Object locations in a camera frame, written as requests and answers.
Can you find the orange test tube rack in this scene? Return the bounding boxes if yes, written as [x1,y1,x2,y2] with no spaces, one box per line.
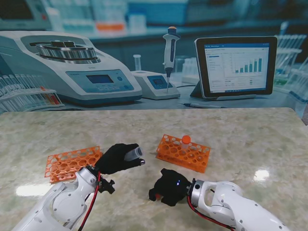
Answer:
[155,134,211,173]
[44,146,104,184]

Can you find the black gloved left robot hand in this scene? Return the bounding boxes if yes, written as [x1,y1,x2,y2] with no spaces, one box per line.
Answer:
[95,143,146,175]

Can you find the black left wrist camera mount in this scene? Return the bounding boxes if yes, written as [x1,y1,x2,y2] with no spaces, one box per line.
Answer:
[98,177,116,194]

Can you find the red left arm cable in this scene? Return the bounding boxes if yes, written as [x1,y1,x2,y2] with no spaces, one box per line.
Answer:
[78,170,102,231]

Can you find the printed laboratory backdrop poster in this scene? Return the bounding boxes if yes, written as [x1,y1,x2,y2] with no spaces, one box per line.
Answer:
[0,0,308,118]

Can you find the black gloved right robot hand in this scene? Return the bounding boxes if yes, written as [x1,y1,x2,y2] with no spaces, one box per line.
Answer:
[148,168,192,207]

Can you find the clear plastic test tube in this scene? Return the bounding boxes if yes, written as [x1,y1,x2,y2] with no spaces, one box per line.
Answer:
[180,142,191,155]
[124,146,143,161]

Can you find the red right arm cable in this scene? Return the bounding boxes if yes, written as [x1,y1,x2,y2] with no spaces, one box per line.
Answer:
[187,196,236,231]

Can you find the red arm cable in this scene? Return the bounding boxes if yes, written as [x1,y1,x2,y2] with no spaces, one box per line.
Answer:
[187,196,236,231]
[78,170,102,231]

